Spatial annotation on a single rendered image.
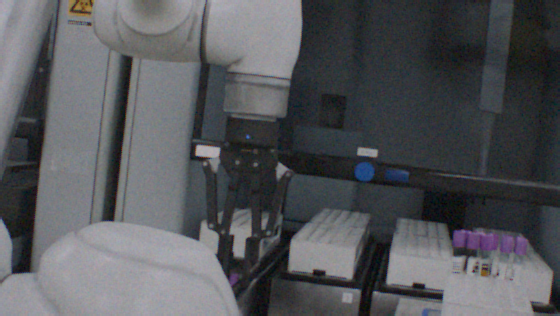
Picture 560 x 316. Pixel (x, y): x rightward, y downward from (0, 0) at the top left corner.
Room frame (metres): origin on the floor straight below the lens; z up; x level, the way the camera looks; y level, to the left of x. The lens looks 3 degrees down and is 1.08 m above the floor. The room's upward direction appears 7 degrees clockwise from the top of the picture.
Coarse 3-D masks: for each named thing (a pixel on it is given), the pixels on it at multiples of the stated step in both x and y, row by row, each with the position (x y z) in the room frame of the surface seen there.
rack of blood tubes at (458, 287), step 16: (448, 272) 1.53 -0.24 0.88; (464, 272) 1.55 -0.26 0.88; (448, 288) 1.39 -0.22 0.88; (464, 288) 1.40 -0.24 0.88; (480, 288) 1.42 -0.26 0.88; (496, 288) 1.43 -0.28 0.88; (512, 288) 1.45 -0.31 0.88; (448, 304) 1.28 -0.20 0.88; (464, 304) 1.28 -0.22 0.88; (480, 304) 1.29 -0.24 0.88; (496, 304) 1.30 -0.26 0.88; (512, 304) 1.32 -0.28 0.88; (528, 304) 1.33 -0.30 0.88
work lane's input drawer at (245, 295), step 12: (276, 252) 2.10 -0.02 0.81; (288, 252) 2.21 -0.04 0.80; (240, 264) 1.90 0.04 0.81; (252, 264) 1.90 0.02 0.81; (264, 264) 1.94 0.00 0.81; (276, 264) 2.02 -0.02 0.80; (240, 276) 1.81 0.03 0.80; (252, 276) 1.80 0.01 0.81; (264, 276) 1.86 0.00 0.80; (240, 288) 1.68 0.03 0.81; (252, 288) 1.73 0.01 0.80; (264, 288) 1.88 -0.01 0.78; (240, 300) 1.61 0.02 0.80; (252, 300) 1.74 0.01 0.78; (240, 312) 1.62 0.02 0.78; (252, 312) 1.76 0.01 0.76
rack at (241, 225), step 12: (240, 216) 2.08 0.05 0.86; (264, 216) 2.13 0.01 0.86; (204, 228) 1.92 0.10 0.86; (240, 228) 1.92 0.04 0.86; (264, 228) 1.95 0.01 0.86; (276, 228) 2.19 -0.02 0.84; (204, 240) 1.92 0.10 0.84; (216, 240) 1.92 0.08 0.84; (240, 240) 1.92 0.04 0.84; (264, 240) 2.10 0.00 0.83; (276, 240) 2.14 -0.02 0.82; (216, 252) 1.92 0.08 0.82; (240, 252) 1.92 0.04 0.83; (264, 252) 1.98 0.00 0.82
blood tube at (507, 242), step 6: (504, 240) 1.52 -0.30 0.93; (510, 240) 1.52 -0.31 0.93; (504, 246) 1.52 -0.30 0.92; (510, 246) 1.52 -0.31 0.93; (504, 252) 1.52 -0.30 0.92; (510, 252) 1.52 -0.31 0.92; (504, 258) 1.52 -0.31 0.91; (504, 264) 1.52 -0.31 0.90; (498, 270) 1.53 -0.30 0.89; (504, 270) 1.52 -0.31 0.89; (498, 276) 1.52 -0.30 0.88; (504, 276) 1.52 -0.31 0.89
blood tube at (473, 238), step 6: (468, 234) 1.53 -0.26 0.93; (474, 234) 1.53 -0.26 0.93; (468, 240) 1.53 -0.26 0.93; (474, 240) 1.53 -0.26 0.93; (468, 246) 1.53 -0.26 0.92; (474, 246) 1.53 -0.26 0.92; (468, 252) 1.53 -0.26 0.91; (474, 252) 1.53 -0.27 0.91; (468, 258) 1.53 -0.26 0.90; (474, 258) 1.53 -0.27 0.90; (468, 264) 1.53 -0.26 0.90; (474, 264) 1.53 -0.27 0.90; (468, 270) 1.53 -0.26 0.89; (474, 270) 1.53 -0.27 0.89
